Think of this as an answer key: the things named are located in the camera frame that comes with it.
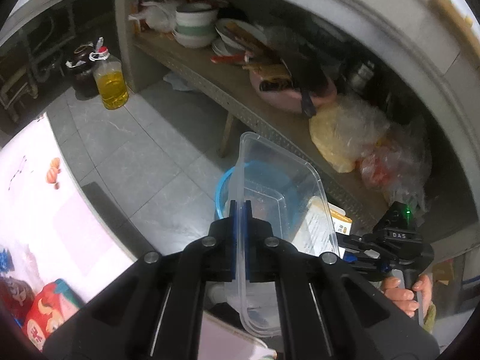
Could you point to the white plates stack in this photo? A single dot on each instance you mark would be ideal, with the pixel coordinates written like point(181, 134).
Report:
point(242, 36)

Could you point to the stacked white green bowls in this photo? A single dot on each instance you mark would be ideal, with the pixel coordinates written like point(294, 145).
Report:
point(195, 25)

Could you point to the yellow cardboard box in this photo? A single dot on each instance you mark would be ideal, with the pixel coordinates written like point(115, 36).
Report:
point(316, 232)

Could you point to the person's right hand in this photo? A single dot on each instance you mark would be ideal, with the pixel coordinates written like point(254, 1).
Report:
point(404, 298)

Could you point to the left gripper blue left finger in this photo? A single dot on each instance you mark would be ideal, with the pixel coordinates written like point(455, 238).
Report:
point(233, 215)

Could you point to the dark ceramic jar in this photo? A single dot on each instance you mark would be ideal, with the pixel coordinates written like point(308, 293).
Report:
point(80, 71)

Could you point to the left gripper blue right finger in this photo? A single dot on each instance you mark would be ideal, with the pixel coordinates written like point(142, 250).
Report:
point(247, 216)

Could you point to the clear red plastic bag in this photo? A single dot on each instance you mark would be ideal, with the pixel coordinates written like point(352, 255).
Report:
point(399, 167)

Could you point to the clear plastic food container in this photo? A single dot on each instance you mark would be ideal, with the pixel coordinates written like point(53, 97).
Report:
point(279, 185)

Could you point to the red snack bag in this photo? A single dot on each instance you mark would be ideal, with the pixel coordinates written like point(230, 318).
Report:
point(51, 308)

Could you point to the white plastic bag on shelf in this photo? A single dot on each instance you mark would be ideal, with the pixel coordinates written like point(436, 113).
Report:
point(158, 16)

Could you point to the cooking oil bottle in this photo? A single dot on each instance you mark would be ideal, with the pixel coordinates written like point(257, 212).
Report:
point(108, 76)

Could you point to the yellow plastic bag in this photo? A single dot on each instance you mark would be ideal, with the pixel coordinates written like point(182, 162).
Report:
point(347, 130)

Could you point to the pink plastic basin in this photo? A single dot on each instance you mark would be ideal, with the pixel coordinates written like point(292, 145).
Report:
point(289, 100)

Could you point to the wooden cutting board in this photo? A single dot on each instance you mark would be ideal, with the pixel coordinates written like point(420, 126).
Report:
point(459, 26)

